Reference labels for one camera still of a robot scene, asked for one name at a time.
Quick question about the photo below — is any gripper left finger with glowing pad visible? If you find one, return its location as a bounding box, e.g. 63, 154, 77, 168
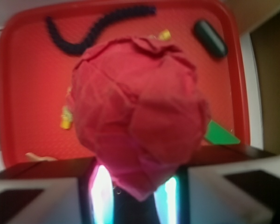
0, 158, 114, 224

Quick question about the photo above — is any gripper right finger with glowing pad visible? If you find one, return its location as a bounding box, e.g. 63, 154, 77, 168
154, 145, 280, 224

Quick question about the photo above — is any red paper ball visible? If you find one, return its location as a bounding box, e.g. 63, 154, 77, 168
67, 37, 210, 201

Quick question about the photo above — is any green rectangular block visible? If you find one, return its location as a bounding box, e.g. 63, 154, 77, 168
204, 120, 241, 145

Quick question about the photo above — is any brown seashell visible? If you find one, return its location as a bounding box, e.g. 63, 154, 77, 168
25, 153, 57, 162

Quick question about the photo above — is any red plastic tray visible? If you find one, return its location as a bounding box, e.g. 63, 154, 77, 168
0, 0, 250, 167

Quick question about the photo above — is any black oval case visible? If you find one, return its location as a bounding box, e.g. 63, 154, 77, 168
194, 20, 228, 58

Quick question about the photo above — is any multicolour twisted rope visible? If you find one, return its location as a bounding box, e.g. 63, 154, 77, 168
60, 28, 172, 130

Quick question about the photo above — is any dark purple rope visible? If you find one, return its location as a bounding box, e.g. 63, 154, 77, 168
45, 5, 157, 56

